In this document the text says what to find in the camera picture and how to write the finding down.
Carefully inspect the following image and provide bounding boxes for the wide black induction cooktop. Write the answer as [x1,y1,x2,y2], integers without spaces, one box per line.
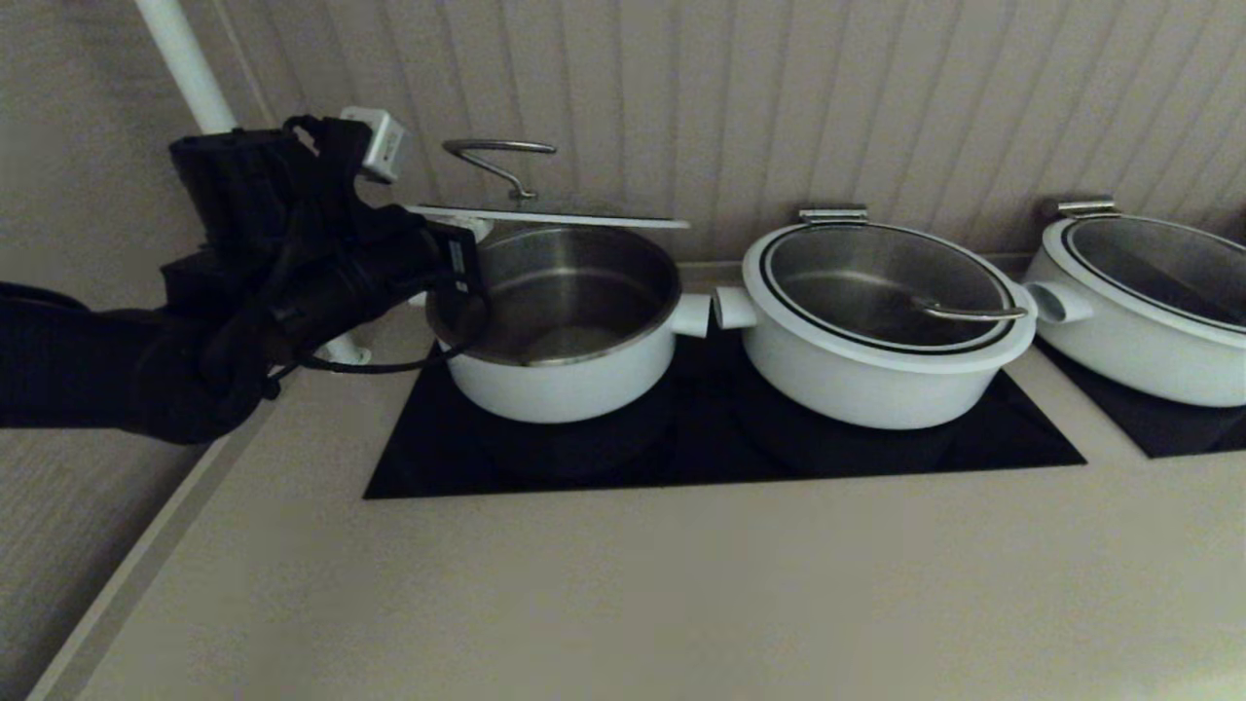
[363,336,1086,500]

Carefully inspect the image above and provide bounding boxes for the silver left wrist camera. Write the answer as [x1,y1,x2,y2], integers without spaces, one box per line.
[339,105,410,186]

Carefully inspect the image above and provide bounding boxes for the white round cooking pot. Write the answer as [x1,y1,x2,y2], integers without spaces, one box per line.
[714,223,1036,431]
[414,226,715,425]
[1022,216,1246,408]

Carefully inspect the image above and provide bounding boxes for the white metal pole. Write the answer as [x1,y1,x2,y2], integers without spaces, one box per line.
[134,0,373,367]

